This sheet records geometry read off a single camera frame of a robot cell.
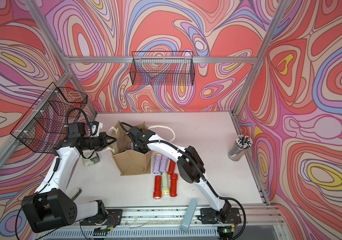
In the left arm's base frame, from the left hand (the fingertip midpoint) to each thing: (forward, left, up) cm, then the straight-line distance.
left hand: (116, 139), depth 79 cm
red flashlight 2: (-18, -31, -19) cm, 40 cm away
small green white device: (-14, +7, +5) cm, 16 cm away
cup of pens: (0, -70, -4) cm, 70 cm away
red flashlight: (-22, -22, -19) cm, 36 cm away
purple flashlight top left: (-3, -21, -18) cm, 28 cm away
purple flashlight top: (-5, -25, -18) cm, 31 cm away
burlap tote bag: (-10, -7, -6) cm, 14 cm away
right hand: (0, -12, -15) cm, 19 cm away
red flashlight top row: (-7, -30, -18) cm, 36 cm away
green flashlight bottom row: (-17, -26, -18) cm, 36 cm away
